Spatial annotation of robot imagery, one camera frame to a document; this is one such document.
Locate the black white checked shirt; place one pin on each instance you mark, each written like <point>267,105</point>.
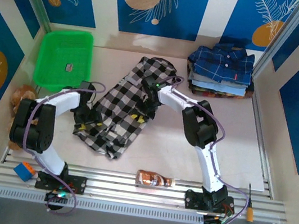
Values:
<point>122,105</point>

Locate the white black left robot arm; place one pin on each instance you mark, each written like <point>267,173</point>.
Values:
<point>63,101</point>

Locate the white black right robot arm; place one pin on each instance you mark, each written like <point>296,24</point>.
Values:
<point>207,161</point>

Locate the small card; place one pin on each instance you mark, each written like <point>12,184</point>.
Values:
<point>69,67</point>

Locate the brown drink bottle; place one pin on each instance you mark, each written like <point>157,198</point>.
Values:
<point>150,179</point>

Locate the green plastic basket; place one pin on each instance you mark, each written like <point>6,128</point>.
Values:
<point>62,52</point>

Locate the brown plush teddy bear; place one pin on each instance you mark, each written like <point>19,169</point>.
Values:
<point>22,94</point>

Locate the light blue folded shirt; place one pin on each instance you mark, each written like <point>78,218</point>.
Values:
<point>216,87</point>

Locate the black controller board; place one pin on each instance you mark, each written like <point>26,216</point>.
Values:
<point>56,196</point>
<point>213,223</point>

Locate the blue orange toy block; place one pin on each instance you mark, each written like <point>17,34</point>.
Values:
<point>23,172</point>

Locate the blue plaid folded shirt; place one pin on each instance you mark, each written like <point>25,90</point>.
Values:
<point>222,64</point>

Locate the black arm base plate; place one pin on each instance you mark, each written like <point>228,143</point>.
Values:
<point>78,184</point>
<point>195,200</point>

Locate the aluminium rail frame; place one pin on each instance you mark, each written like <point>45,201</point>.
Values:
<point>125,192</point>

